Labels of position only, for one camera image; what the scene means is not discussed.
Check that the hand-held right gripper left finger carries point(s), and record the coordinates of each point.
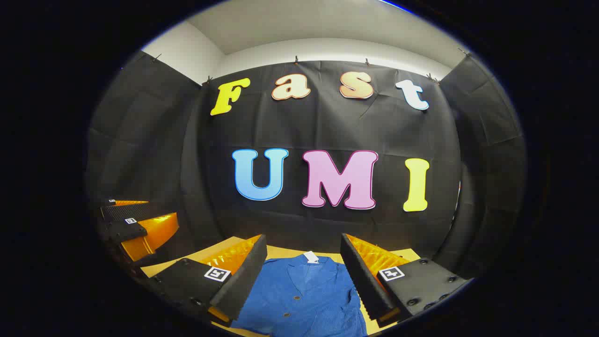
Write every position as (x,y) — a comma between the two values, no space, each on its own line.
(243,281)

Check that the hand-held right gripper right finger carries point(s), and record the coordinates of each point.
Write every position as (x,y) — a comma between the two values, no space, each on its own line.
(362,281)

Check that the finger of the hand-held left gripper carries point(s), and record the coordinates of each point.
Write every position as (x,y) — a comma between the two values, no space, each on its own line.
(121,211)
(128,230)

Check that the black backdrop cloth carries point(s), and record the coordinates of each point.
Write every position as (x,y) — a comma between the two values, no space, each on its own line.
(327,126)

